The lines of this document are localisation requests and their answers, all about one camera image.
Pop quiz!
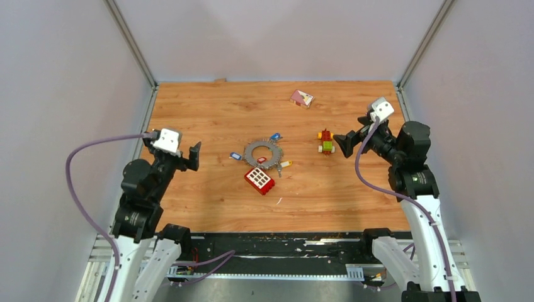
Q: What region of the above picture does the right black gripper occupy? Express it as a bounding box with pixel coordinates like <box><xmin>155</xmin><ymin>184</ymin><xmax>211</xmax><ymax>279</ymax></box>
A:
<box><xmin>332</xmin><ymin>115</ymin><xmax>403</xmax><ymax>165</ymax></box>

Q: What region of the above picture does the key with blue tag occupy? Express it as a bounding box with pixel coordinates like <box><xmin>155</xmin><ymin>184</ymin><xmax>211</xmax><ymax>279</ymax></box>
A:
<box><xmin>270</xmin><ymin>133</ymin><xmax>283</xmax><ymax>142</ymax></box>

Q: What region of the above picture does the large metal keyring with rings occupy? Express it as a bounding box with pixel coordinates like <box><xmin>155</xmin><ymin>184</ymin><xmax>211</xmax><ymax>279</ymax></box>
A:
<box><xmin>229</xmin><ymin>135</ymin><xmax>293</xmax><ymax>177</ymax></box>

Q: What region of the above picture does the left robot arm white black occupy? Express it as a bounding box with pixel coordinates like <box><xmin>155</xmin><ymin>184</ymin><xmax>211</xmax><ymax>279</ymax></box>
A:
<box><xmin>103</xmin><ymin>128</ymin><xmax>202</xmax><ymax>301</ymax></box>

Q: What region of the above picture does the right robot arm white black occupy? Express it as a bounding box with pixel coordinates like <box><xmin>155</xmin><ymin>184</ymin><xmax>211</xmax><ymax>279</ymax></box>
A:
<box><xmin>332</xmin><ymin>116</ymin><xmax>481</xmax><ymax>301</ymax></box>

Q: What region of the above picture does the toy brick car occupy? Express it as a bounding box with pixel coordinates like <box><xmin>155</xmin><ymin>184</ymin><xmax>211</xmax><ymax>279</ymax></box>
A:
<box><xmin>317</xmin><ymin>128</ymin><xmax>336</xmax><ymax>155</ymax></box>

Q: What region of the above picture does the playing card box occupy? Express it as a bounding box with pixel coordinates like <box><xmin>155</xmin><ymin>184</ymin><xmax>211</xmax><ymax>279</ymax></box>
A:
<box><xmin>290</xmin><ymin>89</ymin><xmax>315</xmax><ymax>109</ymax></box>

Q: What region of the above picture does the red window toy brick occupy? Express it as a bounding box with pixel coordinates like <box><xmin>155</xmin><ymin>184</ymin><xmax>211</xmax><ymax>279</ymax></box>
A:
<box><xmin>244</xmin><ymin>167</ymin><xmax>275</xmax><ymax>195</ymax></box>

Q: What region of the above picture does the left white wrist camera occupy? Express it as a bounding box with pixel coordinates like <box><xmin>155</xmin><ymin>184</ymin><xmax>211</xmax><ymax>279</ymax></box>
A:
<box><xmin>151</xmin><ymin>128</ymin><xmax>182</xmax><ymax>157</ymax></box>

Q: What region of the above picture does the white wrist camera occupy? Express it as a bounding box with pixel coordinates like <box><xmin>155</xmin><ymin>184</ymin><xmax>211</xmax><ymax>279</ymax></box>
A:
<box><xmin>367</xmin><ymin>97</ymin><xmax>395</xmax><ymax>124</ymax></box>
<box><xmin>151</xmin><ymin>128</ymin><xmax>182</xmax><ymax>157</ymax></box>

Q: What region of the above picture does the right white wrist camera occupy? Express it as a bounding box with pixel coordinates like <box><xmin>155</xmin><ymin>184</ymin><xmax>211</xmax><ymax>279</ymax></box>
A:
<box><xmin>367</xmin><ymin>97</ymin><xmax>395</xmax><ymax>124</ymax></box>

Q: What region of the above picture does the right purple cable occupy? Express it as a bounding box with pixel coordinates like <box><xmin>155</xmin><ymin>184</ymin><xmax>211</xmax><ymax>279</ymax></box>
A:
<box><xmin>355</xmin><ymin>116</ymin><xmax>458</xmax><ymax>302</ymax></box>

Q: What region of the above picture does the purple cable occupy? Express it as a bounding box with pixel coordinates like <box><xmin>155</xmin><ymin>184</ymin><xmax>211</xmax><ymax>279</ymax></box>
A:
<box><xmin>355</xmin><ymin>116</ymin><xmax>458</xmax><ymax>302</ymax></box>
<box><xmin>65</xmin><ymin>132</ymin><xmax>237</xmax><ymax>302</ymax></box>

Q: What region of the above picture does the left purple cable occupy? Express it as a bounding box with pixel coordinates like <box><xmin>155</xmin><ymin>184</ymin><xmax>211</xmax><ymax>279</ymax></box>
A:
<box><xmin>65</xmin><ymin>132</ymin><xmax>237</xmax><ymax>302</ymax></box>

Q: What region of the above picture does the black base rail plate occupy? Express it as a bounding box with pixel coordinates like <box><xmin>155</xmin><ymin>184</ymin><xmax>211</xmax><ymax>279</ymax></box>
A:
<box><xmin>177</xmin><ymin>232</ymin><xmax>385</xmax><ymax>276</ymax></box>

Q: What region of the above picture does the white slotted cable duct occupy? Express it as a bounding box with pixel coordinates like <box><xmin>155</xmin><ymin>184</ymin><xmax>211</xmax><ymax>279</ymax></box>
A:
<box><xmin>166</xmin><ymin>266</ymin><xmax>365</xmax><ymax>282</ymax></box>

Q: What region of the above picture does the right aluminium frame post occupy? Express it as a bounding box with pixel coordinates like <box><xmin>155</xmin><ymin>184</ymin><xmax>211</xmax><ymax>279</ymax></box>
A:
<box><xmin>397</xmin><ymin>0</ymin><xmax>456</xmax><ymax>90</ymax></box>

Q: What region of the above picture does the aluminium frame post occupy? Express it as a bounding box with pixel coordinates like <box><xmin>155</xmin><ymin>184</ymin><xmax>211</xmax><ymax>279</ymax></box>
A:
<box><xmin>397</xmin><ymin>0</ymin><xmax>456</xmax><ymax>90</ymax></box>
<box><xmin>103</xmin><ymin>0</ymin><xmax>157</xmax><ymax>90</ymax></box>

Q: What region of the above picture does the left aluminium frame post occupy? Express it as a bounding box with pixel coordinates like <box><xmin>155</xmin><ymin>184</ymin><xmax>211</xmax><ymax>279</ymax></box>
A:
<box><xmin>103</xmin><ymin>0</ymin><xmax>157</xmax><ymax>90</ymax></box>

